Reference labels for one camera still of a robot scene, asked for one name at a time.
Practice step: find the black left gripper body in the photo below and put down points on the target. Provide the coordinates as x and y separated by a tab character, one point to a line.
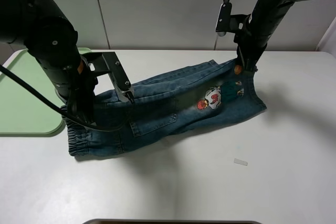
74	85

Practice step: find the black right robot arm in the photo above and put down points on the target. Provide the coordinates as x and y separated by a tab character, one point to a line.
274	9

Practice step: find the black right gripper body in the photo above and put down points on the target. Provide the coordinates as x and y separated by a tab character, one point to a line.
255	36

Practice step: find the children's blue denim shorts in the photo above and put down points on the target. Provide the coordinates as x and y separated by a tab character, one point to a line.
206	94

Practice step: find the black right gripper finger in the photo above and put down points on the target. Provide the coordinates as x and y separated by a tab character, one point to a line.
242	58
251	66

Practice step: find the green plastic tray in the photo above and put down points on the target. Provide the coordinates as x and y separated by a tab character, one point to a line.
22	114

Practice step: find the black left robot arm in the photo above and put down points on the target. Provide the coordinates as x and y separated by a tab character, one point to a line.
51	39

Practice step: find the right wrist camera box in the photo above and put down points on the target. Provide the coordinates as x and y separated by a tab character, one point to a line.
228	23

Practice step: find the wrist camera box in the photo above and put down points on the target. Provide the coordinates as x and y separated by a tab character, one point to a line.
108	63
228	23

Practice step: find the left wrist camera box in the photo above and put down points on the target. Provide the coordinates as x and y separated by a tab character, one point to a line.
108	63

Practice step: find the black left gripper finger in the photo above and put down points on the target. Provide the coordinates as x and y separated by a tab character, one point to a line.
88	123

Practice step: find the tape strip lower right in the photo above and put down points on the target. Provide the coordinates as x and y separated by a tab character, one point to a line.
240	162

